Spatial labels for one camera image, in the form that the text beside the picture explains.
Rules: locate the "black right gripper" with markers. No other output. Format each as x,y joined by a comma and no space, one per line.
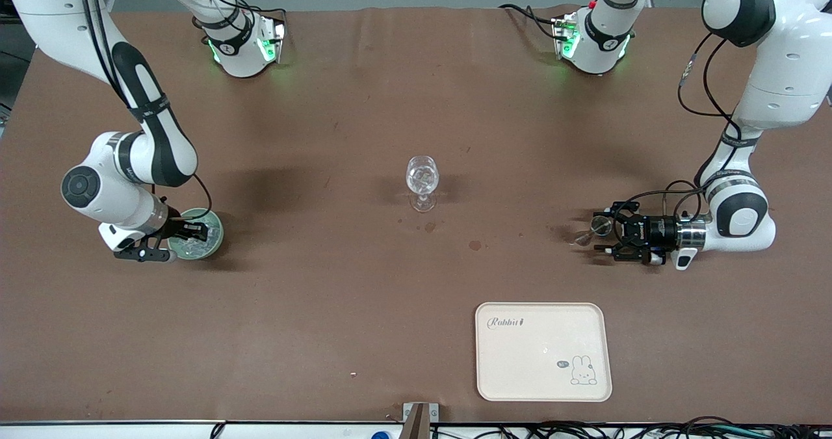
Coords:
176,229

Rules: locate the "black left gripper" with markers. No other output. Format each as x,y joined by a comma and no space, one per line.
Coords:
658,230

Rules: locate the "steel double jigger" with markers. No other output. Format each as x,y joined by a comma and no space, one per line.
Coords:
600,226

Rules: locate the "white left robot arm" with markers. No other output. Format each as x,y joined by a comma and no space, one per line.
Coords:
786,55

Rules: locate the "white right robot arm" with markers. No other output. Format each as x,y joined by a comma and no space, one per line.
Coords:
52,10

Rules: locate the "clear ice cubes pile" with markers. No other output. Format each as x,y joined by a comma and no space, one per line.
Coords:
201,249

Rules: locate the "clear stemmed wine glass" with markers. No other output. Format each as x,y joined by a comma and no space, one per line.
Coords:
422,179

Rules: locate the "pale green ceramic bowl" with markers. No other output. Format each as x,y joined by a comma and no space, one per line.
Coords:
218,244

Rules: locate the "cream tray with rabbit print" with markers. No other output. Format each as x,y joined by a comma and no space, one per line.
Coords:
533,361

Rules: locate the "brown table cover sheet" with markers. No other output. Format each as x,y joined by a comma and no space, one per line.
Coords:
390,296

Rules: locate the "aluminium camera mount post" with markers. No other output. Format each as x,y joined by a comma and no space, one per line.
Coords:
419,419

